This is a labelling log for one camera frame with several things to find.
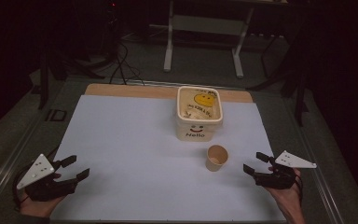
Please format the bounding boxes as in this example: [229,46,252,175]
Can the white table sheet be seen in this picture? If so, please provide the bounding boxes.
[49,94,287,222]

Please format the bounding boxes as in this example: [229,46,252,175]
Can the brown paper cup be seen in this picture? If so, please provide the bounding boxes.
[205,144,229,173]

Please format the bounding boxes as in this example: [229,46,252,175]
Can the yellow smiley plastic packet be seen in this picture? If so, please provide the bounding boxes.
[180,88,222,121]

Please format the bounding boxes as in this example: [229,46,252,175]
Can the person's left hand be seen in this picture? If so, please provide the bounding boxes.
[20,173,66,218]

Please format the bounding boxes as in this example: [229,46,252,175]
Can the black floor cables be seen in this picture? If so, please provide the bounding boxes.
[107,38,145,87]

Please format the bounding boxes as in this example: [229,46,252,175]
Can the white metal desk frame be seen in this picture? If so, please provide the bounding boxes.
[162,0,290,79]

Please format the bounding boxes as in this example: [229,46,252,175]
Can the cream smiley face bin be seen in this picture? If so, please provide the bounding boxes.
[175,85,224,143]

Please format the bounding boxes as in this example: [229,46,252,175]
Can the black floor socket box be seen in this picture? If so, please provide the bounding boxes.
[45,108,68,122]

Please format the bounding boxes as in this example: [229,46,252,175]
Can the person's right hand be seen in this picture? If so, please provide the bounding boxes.
[264,166,306,218]

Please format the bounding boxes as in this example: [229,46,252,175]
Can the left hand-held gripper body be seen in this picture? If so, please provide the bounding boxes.
[16,153,79,202]

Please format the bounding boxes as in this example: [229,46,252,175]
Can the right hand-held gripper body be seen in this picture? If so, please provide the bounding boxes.
[253,150,318,190]

